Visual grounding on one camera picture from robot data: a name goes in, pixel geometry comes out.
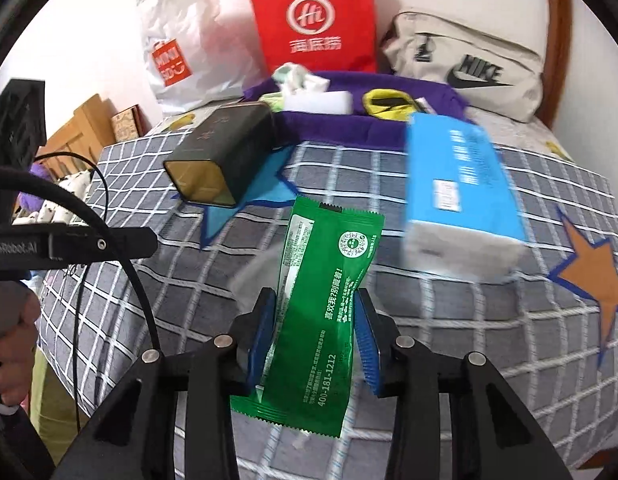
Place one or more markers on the grey waist bag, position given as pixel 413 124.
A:
pixel 439 35

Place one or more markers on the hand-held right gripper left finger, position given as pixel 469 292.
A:
pixel 261 340

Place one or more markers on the pale green small pack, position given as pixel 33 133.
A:
pixel 273 101

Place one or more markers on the dark rectangular box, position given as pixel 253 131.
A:
pixel 224 140

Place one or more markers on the wooden headboard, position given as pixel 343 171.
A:
pixel 559 35

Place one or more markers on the pale green soft pack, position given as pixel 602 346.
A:
pixel 299 77

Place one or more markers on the person's left hand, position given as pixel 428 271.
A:
pixel 9 370

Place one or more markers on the white plastic bag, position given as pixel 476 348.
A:
pixel 189 20

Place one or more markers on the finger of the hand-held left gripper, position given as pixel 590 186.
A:
pixel 119 245

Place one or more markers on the grey checkered blanket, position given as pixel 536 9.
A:
pixel 464 340

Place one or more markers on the green packet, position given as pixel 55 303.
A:
pixel 329 270

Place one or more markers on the light wooden cabinet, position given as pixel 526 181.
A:
pixel 84 120

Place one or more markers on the yellow mesh pouch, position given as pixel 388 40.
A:
pixel 406 110

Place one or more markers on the white spotted slippers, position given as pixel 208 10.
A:
pixel 54 210

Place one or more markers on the olive cloth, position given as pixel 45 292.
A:
pixel 54 400

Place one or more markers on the brown patterned box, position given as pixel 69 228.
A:
pixel 126 122

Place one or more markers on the purple plush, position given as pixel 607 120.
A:
pixel 34 200

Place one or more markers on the purple towel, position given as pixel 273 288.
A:
pixel 329 127

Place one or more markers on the blue tissue pack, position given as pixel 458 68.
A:
pixel 454 175

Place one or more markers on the white soft block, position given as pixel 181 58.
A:
pixel 319 102

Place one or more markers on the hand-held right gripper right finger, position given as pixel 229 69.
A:
pixel 369 350

